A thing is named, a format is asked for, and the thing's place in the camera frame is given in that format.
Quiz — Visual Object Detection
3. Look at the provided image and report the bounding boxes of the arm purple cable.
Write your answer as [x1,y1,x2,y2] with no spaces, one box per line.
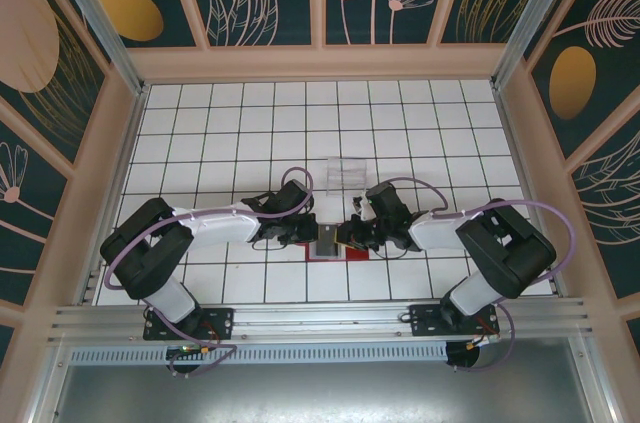
[102,166,314,378]
[374,176,574,374]

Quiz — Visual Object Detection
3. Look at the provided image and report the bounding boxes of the small green-lit circuit board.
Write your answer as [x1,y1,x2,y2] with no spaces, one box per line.
[167,342,211,359]

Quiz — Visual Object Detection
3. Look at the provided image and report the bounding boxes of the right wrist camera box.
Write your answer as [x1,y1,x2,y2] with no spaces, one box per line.
[351,192,376,221]

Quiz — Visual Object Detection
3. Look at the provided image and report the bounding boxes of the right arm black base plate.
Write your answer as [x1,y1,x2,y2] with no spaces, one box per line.
[408,303,501,339]

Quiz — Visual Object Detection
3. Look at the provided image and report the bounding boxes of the aluminium mounting rail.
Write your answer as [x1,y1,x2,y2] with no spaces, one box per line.
[47,298,601,345]

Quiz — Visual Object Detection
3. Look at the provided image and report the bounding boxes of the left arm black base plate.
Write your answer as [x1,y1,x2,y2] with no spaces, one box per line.
[143,306,236,342]

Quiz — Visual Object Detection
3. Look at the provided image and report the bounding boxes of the aluminium frame post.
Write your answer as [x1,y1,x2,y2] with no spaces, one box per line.
[489,0,577,90]
[38,0,152,98]

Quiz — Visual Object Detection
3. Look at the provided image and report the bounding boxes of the red card holder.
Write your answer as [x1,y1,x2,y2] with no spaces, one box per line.
[297,241,371,263]

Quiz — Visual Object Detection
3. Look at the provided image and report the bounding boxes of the clear acrylic card stand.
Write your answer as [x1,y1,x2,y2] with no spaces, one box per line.
[324,156,369,196]

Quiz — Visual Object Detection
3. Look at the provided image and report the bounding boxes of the black credit card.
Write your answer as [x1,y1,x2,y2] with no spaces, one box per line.
[315,224,339,258]

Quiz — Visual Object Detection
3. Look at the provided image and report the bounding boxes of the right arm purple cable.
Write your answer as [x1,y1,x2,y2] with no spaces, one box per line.
[374,176,574,374]

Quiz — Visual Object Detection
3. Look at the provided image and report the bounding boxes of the steel sheet panel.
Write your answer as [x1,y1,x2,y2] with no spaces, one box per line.
[49,360,597,423]

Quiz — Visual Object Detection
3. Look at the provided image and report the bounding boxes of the slotted grey cable duct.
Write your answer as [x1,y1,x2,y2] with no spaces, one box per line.
[67,342,449,365]

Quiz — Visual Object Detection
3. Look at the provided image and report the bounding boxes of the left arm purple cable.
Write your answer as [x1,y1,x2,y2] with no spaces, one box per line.
[102,166,314,378]

